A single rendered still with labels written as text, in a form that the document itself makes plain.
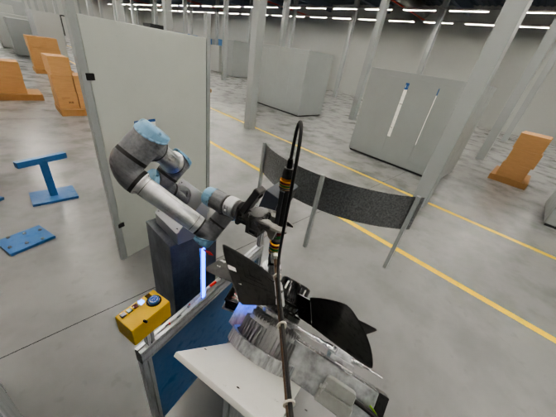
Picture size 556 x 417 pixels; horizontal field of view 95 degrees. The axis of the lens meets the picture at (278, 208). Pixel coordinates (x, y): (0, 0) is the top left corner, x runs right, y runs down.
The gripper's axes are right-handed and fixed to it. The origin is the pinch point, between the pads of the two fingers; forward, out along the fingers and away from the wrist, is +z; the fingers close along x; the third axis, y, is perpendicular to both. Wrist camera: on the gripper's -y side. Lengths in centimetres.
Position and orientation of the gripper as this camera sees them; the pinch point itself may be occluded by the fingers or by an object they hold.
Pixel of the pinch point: (286, 226)
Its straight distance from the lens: 83.9
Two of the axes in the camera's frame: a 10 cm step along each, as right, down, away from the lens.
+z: 8.5, 3.7, -3.8
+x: -5.1, 3.8, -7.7
